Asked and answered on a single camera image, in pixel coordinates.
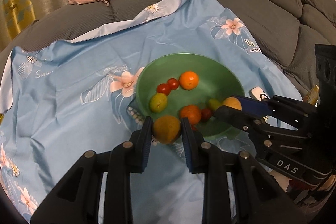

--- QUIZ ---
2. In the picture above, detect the light blue floral cloth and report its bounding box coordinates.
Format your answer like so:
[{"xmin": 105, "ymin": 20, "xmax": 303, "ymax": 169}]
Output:
[{"xmin": 1, "ymin": 0, "xmax": 301, "ymax": 221}]

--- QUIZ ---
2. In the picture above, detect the orange at bowl front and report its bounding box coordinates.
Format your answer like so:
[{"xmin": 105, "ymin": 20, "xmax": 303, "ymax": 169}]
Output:
[{"xmin": 179, "ymin": 105, "xmax": 202, "ymax": 126}]

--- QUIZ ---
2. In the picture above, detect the grey sofa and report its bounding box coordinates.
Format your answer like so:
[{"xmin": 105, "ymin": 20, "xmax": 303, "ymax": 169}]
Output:
[{"xmin": 1, "ymin": 0, "xmax": 335, "ymax": 95}]

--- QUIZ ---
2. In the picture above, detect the green plastic bowl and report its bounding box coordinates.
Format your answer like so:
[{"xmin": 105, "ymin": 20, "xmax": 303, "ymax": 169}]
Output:
[{"xmin": 135, "ymin": 52, "xmax": 246, "ymax": 138}]

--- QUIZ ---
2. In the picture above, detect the orange at bowl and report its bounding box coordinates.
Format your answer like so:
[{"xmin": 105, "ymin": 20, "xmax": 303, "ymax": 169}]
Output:
[
  {"xmin": 179, "ymin": 71, "xmax": 199, "ymax": 90},
  {"xmin": 179, "ymin": 105, "xmax": 202, "ymax": 126}
]

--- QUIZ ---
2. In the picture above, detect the white portable device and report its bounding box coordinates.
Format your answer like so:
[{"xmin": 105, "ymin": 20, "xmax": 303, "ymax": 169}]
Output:
[{"xmin": 249, "ymin": 86, "xmax": 270, "ymax": 101}]

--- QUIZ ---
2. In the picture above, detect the green plum fruit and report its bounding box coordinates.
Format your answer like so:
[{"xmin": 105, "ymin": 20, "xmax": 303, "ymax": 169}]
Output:
[{"xmin": 149, "ymin": 93, "xmax": 168, "ymax": 113}]

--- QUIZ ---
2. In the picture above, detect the small tan longan fruit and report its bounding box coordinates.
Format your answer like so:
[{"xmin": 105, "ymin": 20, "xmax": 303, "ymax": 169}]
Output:
[
  {"xmin": 222, "ymin": 97, "xmax": 242, "ymax": 110},
  {"xmin": 153, "ymin": 115, "xmax": 181, "ymax": 144}
]

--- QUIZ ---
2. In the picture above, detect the yellow-green plum fruit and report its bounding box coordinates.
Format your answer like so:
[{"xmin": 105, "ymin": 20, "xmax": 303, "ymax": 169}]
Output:
[{"xmin": 207, "ymin": 98, "xmax": 222, "ymax": 113}]

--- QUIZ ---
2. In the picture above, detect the orange at bowl back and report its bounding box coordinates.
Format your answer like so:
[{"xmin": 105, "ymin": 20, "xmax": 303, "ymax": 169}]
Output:
[{"xmin": 179, "ymin": 71, "xmax": 199, "ymax": 90}]

